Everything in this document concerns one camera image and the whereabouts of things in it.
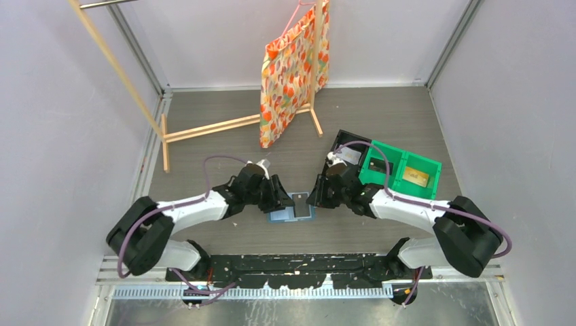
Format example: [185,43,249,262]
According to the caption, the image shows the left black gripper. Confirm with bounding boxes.
[245,175,293,213]

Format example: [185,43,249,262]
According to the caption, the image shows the white card with stripe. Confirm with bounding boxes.
[335,147,362,165]

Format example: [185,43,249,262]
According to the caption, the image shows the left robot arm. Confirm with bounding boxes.
[106,162,295,281]

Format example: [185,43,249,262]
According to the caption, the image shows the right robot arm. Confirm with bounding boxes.
[307,163,503,279]

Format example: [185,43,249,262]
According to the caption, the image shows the gold card in bin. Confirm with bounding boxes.
[402,166,430,187]

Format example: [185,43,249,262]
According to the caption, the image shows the black plastic bin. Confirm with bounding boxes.
[329,129,372,179]

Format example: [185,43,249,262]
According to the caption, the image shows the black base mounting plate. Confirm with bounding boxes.
[181,253,417,289]

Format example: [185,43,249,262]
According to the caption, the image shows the green plastic bin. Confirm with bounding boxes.
[359,141,442,200]

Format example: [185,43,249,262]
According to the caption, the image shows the floral orange fabric bag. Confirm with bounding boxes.
[259,1,330,148]

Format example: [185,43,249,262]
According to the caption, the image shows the wooden clothes rack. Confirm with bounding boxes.
[67,0,331,174]

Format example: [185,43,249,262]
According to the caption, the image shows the pink clothes hanger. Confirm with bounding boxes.
[281,0,316,37]

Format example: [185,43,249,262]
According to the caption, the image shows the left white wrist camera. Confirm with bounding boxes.
[255,159,270,180]

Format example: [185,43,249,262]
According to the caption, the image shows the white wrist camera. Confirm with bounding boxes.
[326,151,346,167]
[255,159,270,180]

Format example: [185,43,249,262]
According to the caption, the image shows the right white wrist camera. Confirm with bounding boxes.
[326,151,346,167]

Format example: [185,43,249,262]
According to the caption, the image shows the aluminium frame rail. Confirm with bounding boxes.
[96,251,505,287]

